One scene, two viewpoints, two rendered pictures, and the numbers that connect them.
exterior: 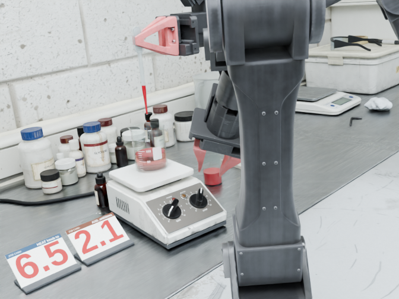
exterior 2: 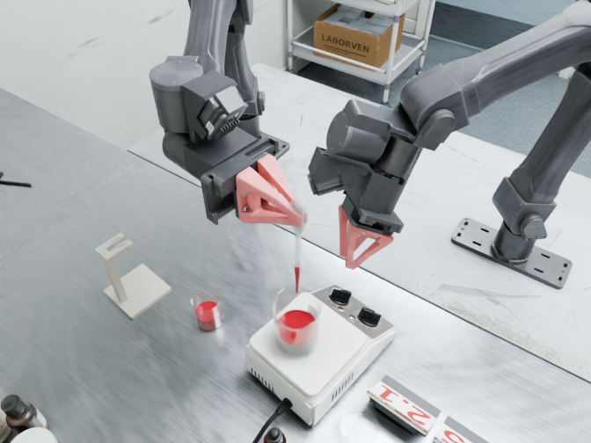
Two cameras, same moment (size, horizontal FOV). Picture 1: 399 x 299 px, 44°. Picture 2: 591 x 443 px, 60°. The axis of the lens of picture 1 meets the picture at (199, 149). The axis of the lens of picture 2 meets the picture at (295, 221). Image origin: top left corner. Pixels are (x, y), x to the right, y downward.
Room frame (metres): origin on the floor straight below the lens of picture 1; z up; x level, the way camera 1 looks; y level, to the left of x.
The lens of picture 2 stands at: (0.95, 0.46, 1.59)
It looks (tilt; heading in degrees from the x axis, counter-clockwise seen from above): 45 degrees down; 259
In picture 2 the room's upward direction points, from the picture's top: straight up
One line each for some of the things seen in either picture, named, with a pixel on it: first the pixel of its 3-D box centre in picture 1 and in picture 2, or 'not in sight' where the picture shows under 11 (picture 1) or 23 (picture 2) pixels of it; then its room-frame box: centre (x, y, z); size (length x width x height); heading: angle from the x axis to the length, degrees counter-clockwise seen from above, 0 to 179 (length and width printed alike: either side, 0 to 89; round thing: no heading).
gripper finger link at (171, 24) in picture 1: (154, 37); (266, 203); (0.91, 0.06, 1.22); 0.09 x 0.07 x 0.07; 125
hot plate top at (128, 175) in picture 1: (151, 172); (308, 340); (0.86, 0.09, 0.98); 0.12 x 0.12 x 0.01; 36
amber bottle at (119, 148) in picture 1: (120, 150); not in sight; (1.16, 0.19, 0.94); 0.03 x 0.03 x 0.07
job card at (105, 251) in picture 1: (100, 237); (404, 402); (0.75, 0.18, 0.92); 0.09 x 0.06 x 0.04; 130
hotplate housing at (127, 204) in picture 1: (161, 198); (319, 344); (0.84, 0.08, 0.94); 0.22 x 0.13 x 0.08; 36
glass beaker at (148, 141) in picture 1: (148, 148); (296, 326); (0.88, 0.09, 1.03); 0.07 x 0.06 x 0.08; 74
